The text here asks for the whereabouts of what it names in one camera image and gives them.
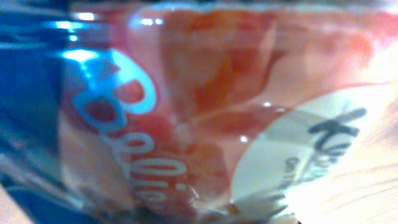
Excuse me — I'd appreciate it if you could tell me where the blue tissue multipack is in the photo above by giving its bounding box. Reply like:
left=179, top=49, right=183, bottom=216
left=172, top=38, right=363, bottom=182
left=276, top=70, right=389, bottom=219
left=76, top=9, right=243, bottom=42
left=1, top=1, right=397, bottom=223

